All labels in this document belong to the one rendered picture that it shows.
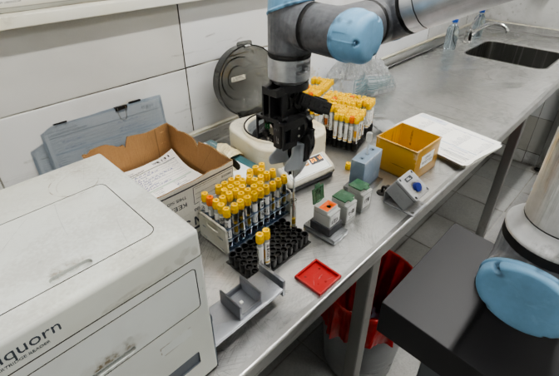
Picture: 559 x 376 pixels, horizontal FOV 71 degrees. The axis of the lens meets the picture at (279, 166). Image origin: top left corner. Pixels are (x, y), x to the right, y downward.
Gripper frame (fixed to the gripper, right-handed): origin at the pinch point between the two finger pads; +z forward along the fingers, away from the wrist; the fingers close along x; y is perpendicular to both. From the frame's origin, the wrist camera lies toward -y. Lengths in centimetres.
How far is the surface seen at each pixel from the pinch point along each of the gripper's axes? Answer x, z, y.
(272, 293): 10.9, 14.2, 17.7
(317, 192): 2.1, 8.0, -5.7
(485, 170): -11, 106, -217
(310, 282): 12.3, 18.0, 8.1
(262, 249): 4.1, 10.7, 13.6
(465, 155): 15, 17, -61
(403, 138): -1, 13, -52
